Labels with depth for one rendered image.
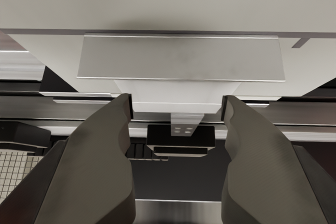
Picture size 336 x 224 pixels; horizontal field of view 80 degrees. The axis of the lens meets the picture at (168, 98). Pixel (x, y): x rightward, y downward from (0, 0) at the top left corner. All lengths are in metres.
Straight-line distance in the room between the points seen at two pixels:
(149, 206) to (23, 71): 0.18
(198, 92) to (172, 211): 0.09
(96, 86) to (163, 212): 0.11
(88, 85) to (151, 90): 0.05
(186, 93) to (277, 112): 0.34
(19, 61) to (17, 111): 0.31
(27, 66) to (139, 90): 0.13
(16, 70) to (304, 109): 0.48
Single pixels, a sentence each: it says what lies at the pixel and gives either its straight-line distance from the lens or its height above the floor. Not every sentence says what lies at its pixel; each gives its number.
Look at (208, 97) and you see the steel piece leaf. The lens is 0.17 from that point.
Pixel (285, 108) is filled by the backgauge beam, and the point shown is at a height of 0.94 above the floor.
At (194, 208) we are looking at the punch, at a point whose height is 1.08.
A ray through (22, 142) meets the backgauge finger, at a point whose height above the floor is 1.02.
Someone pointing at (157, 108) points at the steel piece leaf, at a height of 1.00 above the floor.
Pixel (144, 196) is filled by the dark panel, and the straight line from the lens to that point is 0.68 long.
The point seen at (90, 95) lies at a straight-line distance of 0.18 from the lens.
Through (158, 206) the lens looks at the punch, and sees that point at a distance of 0.17.
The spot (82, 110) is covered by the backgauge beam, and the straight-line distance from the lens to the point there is 0.46.
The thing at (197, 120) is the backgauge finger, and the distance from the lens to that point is 0.23.
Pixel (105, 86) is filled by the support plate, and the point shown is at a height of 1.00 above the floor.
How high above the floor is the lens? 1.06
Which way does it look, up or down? 19 degrees down
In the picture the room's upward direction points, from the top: 178 degrees counter-clockwise
